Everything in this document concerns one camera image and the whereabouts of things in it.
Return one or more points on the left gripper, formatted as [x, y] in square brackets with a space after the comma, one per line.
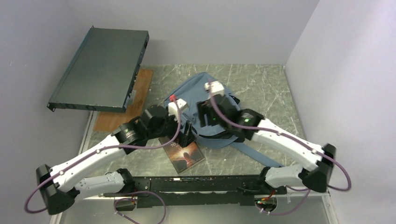
[187, 136]

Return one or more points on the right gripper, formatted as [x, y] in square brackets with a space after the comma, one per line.
[203, 109]

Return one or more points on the dark cover book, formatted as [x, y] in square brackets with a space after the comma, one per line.
[183, 158]

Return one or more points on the blue backpack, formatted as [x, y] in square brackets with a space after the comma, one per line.
[192, 91]

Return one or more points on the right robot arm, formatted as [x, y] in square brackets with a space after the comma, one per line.
[314, 162]

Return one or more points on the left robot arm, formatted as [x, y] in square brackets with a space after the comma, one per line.
[62, 185]

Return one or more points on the brown wooden board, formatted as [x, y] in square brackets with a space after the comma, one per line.
[108, 121]

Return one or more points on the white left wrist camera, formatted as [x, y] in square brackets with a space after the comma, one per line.
[176, 105]

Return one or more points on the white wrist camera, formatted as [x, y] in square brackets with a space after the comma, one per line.
[176, 105]
[214, 88]

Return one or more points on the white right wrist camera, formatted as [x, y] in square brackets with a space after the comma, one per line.
[214, 88]

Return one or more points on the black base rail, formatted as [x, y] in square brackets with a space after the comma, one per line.
[242, 190]

